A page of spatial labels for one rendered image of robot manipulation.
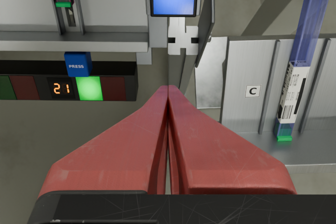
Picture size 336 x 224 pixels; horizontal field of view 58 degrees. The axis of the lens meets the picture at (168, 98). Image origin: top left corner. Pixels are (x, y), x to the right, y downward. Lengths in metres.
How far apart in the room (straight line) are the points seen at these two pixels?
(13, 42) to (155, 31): 0.14
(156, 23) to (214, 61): 0.77
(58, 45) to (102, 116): 0.74
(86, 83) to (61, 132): 0.71
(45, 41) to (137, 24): 0.09
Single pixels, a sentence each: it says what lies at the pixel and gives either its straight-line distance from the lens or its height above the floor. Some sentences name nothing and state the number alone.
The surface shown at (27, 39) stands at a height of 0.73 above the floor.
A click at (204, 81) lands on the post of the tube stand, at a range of 1.05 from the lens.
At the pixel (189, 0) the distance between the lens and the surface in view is 0.27.
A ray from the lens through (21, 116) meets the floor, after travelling 1.15.
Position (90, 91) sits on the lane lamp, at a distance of 0.39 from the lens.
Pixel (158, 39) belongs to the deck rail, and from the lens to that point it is 0.32.
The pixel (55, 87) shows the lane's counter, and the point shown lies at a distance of 0.40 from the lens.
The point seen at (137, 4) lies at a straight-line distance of 0.32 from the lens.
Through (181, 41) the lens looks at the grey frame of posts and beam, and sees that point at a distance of 0.41.
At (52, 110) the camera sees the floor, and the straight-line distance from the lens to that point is 1.11.
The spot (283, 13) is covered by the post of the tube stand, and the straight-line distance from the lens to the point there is 0.56.
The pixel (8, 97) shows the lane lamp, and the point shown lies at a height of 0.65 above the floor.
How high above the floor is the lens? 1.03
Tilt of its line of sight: 82 degrees down
